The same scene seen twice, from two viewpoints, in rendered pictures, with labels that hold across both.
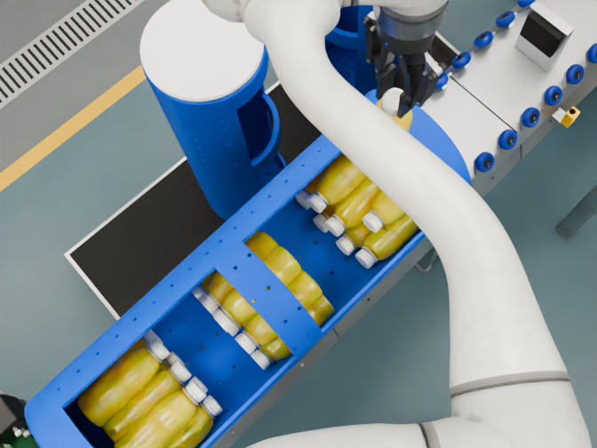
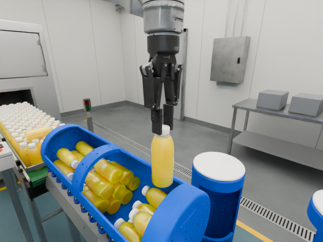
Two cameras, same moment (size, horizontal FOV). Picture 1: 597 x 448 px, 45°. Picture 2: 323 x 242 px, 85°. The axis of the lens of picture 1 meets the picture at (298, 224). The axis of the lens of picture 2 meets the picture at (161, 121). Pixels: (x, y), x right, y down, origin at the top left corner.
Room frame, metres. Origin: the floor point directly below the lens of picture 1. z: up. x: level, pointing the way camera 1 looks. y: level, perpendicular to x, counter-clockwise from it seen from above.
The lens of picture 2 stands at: (0.40, -0.61, 1.60)
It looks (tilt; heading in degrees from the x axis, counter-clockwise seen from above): 20 degrees down; 77
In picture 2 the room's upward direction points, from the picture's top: straight up
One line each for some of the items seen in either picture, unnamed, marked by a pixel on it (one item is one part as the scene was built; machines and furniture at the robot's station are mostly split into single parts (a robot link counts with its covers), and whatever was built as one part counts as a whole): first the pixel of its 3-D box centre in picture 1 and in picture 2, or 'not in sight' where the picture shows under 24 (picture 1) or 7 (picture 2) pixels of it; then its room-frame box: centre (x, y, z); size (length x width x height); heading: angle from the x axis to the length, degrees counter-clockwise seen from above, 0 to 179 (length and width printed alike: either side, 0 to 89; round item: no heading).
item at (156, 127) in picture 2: (407, 100); (156, 121); (0.48, -0.19, 1.45); 0.03 x 0.01 x 0.07; 125
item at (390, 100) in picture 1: (394, 101); (162, 129); (0.50, -0.18, 1.41); 0.04 x 0.04 x 0.02
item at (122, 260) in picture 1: (284, 173); not in sight; (0.96, 0.02, 0.07); 1.50 x 0.52 x 0.15; 123
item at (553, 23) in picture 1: (540, 40); not in sight; (0.80, -0.59, 1.00); 0.10 x 0.04 x 0.15; 35
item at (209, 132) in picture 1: (229, 130); (210, 223); (0.90, 0.15, 0.59); 0.28 x 0.28 x 0.88
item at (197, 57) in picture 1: (202, 44); (218, 164); (0.90, 0.15, 1.03); 0.28 x 0.28 x 0.01
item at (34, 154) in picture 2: not in sight; (35, 157); (-0.18, 0.56, 0.98); 0.07 x 0.07 x 0.16
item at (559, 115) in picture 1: (561, 108); not in sight; (0.66, -0.63, 0.92); 0.08 x 0.03 x 0.05; 35
